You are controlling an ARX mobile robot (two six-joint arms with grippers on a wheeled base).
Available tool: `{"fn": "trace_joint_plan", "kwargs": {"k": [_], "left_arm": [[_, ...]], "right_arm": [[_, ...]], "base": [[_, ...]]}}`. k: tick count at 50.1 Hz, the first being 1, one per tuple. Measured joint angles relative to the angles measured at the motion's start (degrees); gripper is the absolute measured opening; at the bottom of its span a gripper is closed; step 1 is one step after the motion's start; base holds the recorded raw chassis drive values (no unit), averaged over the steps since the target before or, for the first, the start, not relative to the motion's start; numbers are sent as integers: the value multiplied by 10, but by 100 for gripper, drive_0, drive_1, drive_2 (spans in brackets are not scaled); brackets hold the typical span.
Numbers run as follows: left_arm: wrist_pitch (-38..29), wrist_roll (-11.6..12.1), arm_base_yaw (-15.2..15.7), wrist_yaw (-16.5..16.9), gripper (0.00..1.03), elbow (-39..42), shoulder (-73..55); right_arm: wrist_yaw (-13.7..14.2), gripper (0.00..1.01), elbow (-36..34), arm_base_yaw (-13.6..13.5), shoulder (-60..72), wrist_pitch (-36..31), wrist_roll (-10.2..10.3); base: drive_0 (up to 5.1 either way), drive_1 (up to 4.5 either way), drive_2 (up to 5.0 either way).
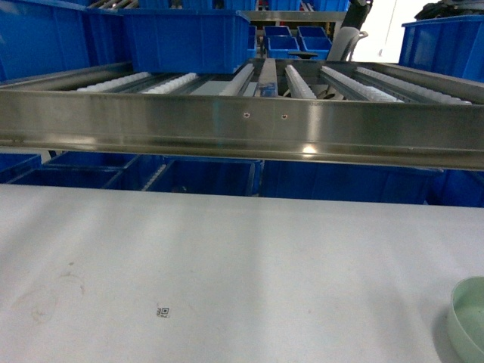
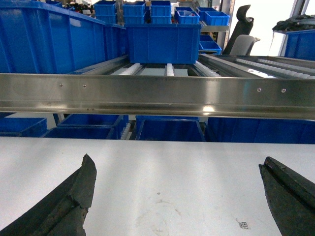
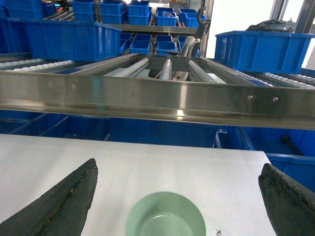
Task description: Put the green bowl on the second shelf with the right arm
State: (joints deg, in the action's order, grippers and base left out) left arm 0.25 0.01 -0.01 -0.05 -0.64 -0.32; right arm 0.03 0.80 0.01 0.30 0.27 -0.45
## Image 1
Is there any blue bin under shelf left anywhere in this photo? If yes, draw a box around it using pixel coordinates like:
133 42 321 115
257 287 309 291
7 168 121 189

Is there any blue bin under shelf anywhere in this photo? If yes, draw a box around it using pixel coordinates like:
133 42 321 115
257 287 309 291
146 157 262 197
259 161 443 204
7 168 121 189

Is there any large blue plastic bin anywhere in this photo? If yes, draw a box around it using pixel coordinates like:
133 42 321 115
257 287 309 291
120 8 250 74

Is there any blue bin under shelf centre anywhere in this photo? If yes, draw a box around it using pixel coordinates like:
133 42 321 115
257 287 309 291
146 157 262 197

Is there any blue bin under shelf right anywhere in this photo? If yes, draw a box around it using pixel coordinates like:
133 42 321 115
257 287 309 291
259 161 443 204

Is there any pale green bowl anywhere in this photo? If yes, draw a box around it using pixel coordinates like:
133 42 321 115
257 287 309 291
447 276 483 362

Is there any blue bin far right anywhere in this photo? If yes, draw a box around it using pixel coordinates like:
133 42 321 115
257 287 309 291
399 15 483 82

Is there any grey office chair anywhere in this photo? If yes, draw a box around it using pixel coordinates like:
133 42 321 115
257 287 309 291
327 26 368 61

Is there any small QR code sticker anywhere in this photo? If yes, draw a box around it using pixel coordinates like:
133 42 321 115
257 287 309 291
157 306 171 318

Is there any steel roller shelf rack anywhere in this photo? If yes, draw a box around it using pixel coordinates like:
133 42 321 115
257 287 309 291
1 59 483 170

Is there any small blue background bin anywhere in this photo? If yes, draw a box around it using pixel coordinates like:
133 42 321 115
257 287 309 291
267 36 299 59
299 36 332 60

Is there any blue bin far left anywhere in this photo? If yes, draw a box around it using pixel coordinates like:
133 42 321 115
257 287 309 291
1 1 131 82

